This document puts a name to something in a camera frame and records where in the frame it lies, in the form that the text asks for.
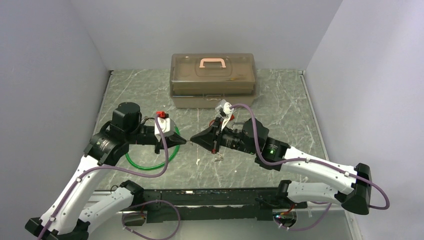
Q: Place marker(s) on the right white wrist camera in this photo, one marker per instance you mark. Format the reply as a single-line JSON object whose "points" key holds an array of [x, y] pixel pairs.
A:
{"points": [[225, 111]]}

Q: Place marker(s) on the aluminium frame rail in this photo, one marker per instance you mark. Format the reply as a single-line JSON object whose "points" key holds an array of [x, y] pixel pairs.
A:
{"points": [[125, 195]]}

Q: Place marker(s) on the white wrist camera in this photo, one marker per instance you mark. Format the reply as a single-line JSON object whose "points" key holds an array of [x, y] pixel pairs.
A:
{"points": [[225, 111], [166, 124]]}

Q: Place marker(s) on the pink tool box handle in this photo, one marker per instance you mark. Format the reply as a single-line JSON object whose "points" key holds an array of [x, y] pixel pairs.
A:
{"points": [[203, 61]]}

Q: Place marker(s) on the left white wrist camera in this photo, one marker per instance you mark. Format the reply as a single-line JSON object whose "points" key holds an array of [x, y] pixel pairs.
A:
{"points": [[166, 124]]}

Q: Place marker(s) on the brown translucent tool box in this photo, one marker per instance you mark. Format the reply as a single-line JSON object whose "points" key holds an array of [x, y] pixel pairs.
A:
{"points": [[191, 87]]}

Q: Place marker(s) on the green cable lock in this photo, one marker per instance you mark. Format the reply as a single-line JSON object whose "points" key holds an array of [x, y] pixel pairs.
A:
{"points": [[151, 167]]}

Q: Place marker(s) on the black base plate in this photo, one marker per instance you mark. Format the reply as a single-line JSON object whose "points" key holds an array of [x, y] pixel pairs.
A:
{"points": [[260, 203]]}

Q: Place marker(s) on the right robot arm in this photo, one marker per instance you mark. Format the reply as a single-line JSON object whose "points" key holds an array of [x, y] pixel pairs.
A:
{"points": [[344, 185]]}

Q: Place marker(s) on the silver key set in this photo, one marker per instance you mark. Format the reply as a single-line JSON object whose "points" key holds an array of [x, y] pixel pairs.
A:
{"points": [[218, 158]]}

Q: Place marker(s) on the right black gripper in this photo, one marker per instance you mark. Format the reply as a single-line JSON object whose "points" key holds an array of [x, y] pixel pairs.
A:
{"points": [[211, 138]]}

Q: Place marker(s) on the brass padlock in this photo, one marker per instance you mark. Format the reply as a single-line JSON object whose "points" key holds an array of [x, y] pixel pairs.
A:
{"points": [[237, 126]]}

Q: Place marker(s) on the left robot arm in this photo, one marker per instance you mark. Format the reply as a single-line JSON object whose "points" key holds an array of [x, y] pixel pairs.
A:
{"points": [[69, 217]]}

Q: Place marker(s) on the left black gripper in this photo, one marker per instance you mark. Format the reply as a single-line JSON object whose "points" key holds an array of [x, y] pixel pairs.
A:
{"points": [[173, 140]]}

